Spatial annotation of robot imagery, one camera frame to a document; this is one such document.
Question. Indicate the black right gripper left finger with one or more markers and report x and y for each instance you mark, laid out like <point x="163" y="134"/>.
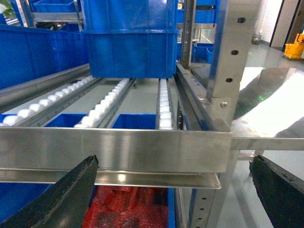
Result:
<point x="63" y="205"/>

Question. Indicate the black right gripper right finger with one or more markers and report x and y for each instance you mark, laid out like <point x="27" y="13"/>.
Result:
<point x="280" y="192"/>

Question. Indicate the blue bin with red wrap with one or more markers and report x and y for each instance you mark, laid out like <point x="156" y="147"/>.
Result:
<point x="15" y="196"/>

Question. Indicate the steel flow rack shelf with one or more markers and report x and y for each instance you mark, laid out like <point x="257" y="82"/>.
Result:
<point x="186" y="132"/>

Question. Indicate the large blue bin left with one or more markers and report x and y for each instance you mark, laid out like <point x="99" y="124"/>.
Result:
<point x="30" y="53"/>

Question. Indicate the blue bin on rollers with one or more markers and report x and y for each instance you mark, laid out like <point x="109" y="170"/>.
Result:
<point x="131" y="38"/>

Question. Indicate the red bubble wrap bags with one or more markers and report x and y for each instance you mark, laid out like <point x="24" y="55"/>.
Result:
<point x="127" y="207"/>

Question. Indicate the yellow mop bucket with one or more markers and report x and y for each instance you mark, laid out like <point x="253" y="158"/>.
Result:
<point x="295" y="50"/>

